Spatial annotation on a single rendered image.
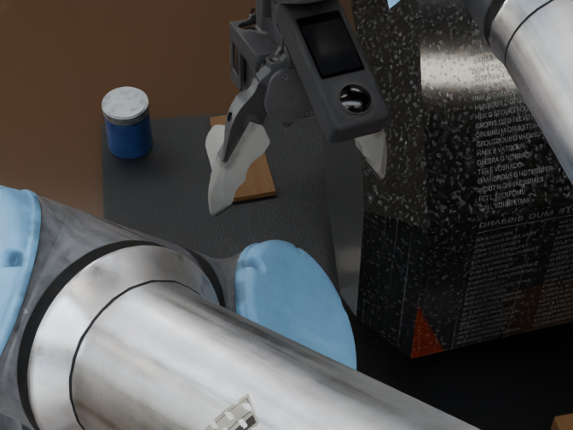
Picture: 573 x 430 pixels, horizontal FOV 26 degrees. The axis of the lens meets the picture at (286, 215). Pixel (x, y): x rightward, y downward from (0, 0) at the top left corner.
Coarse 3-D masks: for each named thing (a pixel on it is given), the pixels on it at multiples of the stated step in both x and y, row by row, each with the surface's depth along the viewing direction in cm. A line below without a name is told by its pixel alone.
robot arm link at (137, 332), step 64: (0, 192) 82; (0, 256) 78; (64, 256) 79; (128, 256) 79; (192, 256) 92; (0, 320) 77; (64, 320) 76; (128, 320) 75; (192, 320) 73; (0, 384) 79; (64, 384) 76; (128, 384) 72; (192, 384) 69; (256, 384) 66; (320, 384) 65; (384, 384) 66
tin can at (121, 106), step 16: (112, 96) 268; (128, 96) 268; (144, 96) 268; (112, 112) 265; (128, 112) 265; (144, 112) 266; (112, 128) 268; (128, 128) 266; (144, 128) 269; (112, 144) 272; (128, 144) 270; (144, 144) 272
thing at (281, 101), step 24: (264, 0) 96; (288, 0) 90; (312, 0) 90; (240, 24) 99; (264, 24) 97; (240, 48) 97; (264, 48) 95; (240, 72) 99; (264, 72) 94; (288, 72) 94; (264, 96) 94; (288, 96) 95; (288, 120) 96
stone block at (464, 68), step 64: (384, 0) 187; (448, 0) 182; (384, 64) 187; (448, 64) 183; (384, 128) 188; (448, 128) 183; (512, 128) 184; (384, 192) 189; (448, 192) 184; (512, 192) 185; (384, 256) 196; (448, 256) 190; (512, 256) 193; (384, 320) 208; (448, 320) 204; (512, 320) 207
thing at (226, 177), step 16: (224, 128) 100; (256, 128) 96; (208, 144) 101; (240, 144) 96; (256, 144) 97; (240, 160) 97; (224, 176) 97; (240, 176) 98; (208, 192) 99; (224, 192) 98; (224, 208) 99
